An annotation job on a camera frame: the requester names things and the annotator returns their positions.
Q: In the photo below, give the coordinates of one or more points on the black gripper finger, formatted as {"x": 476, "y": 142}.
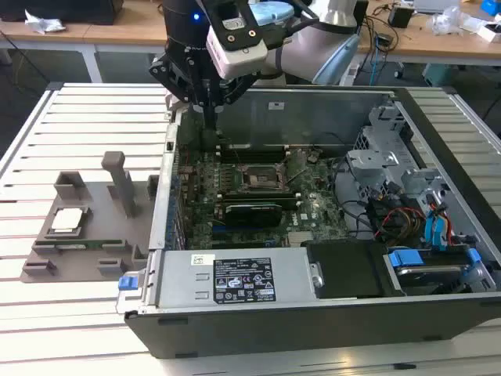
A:
{"x": 238, "y": 90}
{"x": 168, "y": 74}

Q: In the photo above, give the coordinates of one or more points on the silver CPU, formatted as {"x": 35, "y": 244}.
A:
{"x": 67, "y": 219}

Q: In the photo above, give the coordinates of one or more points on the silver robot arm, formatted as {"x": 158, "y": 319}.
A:
{"x": 305, "y": 51}

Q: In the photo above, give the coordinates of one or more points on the CPU socket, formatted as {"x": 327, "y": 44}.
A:
{"x": 262, "y": 178}

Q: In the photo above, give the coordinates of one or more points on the grey case release latch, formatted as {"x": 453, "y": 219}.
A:
{"x": 172, "y": 103}

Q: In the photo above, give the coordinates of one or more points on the white case sticker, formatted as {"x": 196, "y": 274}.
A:
{"x": 276, "y": 105}

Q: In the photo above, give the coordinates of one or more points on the RAM slot white clips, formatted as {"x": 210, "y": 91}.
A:
{"x": 266, "y": 154}
{"x": 266, "y": 146}

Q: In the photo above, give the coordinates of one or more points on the wooden desk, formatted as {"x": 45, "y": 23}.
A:
{"x": 117, "y": 33}
{"x": 430, "y": 49}

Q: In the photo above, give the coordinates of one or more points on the RAM slot black clips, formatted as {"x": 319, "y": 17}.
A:
{"x": 266, "y": 150}
{"x": 254, "y": 192}
{"x": 266, "y": 158}

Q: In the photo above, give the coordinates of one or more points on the coin cell battery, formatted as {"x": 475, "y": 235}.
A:
{"x": 312, "y": 158}

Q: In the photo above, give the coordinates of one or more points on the black equipment case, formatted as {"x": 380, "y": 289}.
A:
{"x": 78, "y": 9}

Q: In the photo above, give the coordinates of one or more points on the white power strip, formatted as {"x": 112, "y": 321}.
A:
{"x": 353, "y": 76}

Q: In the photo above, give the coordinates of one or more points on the green RAM stick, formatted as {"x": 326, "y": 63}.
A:
{"x": 98, "y": 243}
{"x": 289, "y": 200}

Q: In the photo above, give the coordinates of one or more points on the black graphics card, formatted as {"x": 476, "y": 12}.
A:
{"x": 254, "y": 215}

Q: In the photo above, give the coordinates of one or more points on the green motherboard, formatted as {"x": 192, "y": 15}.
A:
{"x": 313, "y": 196}

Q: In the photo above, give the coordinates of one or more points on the crumpled white paper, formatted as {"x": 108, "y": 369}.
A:
{"x": 43, "y": 23}

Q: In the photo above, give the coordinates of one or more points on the blue expansion slot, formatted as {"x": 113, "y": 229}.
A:
{"x": 219, "y": 226}

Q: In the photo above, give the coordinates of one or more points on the silver drive cage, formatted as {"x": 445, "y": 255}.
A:
{"x": 368, "y": 160}

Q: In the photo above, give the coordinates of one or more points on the small black device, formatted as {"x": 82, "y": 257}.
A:
{"x": 384, "y": 39}

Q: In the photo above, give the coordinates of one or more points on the silver chipset heatsink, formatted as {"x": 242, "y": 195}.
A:
{"x": 300, "y": 239}

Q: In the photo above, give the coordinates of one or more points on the black caster wheel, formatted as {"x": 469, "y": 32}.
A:
{"x": 399, "y": 73}

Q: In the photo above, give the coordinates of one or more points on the grey parts rack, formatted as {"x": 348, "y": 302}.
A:
{"x": 98, "y": 235}

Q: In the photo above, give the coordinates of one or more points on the small black box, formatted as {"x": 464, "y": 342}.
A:
{"x": 400, "y": 17}

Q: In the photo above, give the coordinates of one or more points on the silver power supply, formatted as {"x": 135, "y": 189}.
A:
{"x": 180, "y": 274}

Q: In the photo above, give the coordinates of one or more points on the teal box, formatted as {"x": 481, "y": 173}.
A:
{"x": 438, "y": 74}

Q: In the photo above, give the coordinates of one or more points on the grey flat device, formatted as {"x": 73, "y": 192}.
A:
{"x": 434, "y": 6}

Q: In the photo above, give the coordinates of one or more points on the blue plastic latch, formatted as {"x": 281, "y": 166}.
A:
{"x": 127, "y": 284}

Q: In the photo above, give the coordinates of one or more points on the clear plastic bags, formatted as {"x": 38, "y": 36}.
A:
{"x": 446, "y": 21}

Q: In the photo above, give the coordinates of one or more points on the blue disk carrier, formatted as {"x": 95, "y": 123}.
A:
{"x": 403, "y": 258}

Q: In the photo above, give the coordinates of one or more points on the black PC case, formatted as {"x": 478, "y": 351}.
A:
{"x": 274, "y": 329}

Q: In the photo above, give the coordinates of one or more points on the white open box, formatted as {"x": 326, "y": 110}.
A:
{"x": 487, "y": 35}

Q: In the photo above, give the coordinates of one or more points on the blue box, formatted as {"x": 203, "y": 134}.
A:
{"x": 488, "y": 7}

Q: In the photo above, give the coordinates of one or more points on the hard disk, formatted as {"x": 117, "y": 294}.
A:
{"x": 430, "y": 282}

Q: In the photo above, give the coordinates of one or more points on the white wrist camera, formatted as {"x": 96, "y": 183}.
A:
{"x": 242, "y": 62}

